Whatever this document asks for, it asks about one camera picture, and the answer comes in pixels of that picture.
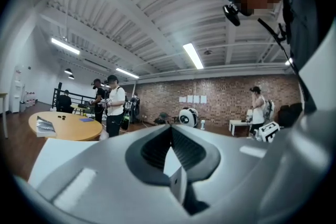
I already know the white water dispenser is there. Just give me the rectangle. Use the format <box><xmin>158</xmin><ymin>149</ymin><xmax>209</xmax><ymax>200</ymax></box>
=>
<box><xmin>10</xmin><ymin>65</ymin><xmax>26</xmax><ymax>113</ymax></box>

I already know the low white table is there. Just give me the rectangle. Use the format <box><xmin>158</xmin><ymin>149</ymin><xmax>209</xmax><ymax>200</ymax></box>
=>
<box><xmin>228</xmin><ymin>119</ymin><xmax>254</xmax><ymax>137</ymax></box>

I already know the grey white box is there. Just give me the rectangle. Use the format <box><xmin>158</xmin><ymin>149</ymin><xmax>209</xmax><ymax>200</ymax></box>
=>
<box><xmin>36</xmin><ymin>115</ymin><xmax>57</xmax><ymax>138</ymax></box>

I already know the black metal railing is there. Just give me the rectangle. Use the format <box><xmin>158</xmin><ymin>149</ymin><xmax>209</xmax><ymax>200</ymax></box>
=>
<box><xmin>52</xmin><ymin>82</ymin><xmax>96</xmax><ymax>111</ymax></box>

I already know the round wooden table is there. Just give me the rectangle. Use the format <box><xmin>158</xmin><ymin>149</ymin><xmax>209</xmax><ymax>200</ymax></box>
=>
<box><xmin>28</xmin><ymin>111</ymin><xmax>103</xmax><ymax>142</ymax></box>

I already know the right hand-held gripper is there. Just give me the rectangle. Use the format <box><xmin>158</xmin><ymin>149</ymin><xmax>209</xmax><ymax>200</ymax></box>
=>
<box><xmin>258</xmin><ymin>121</ymin><xmax>281</xmax><ymax>143</ymax></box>

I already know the black camera cable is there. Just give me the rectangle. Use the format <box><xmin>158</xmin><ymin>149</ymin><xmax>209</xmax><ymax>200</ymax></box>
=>
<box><xmin>257</xmin><ymin>18</ymin><xmax>309</xmax><ymax>102</ymax></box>

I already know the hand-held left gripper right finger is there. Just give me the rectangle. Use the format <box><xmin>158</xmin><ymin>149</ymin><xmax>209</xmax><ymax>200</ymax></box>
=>
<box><xmin>172</xmin><ymin>107</ymin><xmax>334</xmax><ymax>224</ymax></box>

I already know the black head-mounted camera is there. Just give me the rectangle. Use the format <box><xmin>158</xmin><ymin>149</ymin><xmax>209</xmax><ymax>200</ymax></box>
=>
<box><xmin>222</xmin><ymin>2</ymin><xmax>241</xmax><ymax>27</ymax></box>

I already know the long ceiling light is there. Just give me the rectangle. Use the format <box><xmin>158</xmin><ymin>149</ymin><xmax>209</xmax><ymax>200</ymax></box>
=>
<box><xmin>182</xmin><ymin>43</ymin><xmax>204</xmax><ymax>70</ymax></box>
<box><xmin>115</xmin><ymin>68</ymin><xmax>140</xmax><ymax>79</ymax></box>
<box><xmin>51</xmin><ymin>37</ymin><xmax>80</xmax><ymax>55</ymax></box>

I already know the black sofa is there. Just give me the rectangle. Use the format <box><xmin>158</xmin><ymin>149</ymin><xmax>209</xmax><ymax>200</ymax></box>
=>
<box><xmin>278</xmin><ymin>102</ymin><xmax>304</xmax><ymax>128</ymax></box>

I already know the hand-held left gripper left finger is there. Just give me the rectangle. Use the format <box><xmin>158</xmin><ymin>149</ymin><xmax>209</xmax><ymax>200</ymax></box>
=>
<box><xmin>36</xmin><ymin>125</ymin><xmax>192</xmax><ymax>224</ymax></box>

